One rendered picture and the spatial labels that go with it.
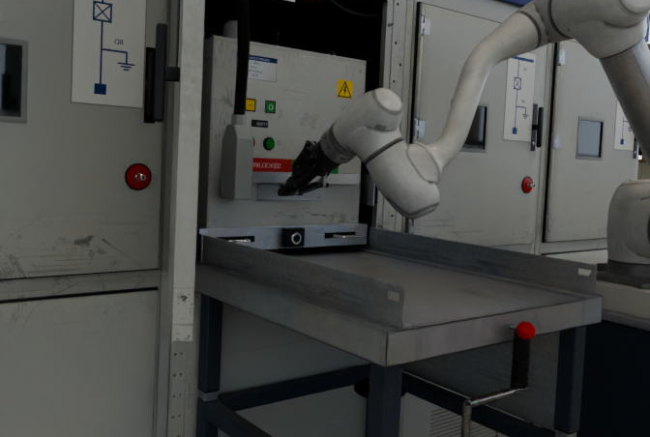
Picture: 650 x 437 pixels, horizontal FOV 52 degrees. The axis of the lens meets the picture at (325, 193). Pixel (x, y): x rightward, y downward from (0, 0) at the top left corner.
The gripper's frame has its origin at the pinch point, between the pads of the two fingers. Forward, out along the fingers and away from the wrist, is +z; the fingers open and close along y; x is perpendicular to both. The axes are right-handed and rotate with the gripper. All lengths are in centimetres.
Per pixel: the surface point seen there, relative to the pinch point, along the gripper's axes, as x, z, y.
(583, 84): 131, -19, -35
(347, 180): 21.5, 1.6, -3.4
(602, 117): 146, -14, -26
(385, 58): 33.3, -15.9, -33.8
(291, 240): 3.7, 9.9, 10.5
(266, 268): -22.5, -14.7, 25.9
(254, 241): -6.0, 12.2, 9.4
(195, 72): -54, -56, 11
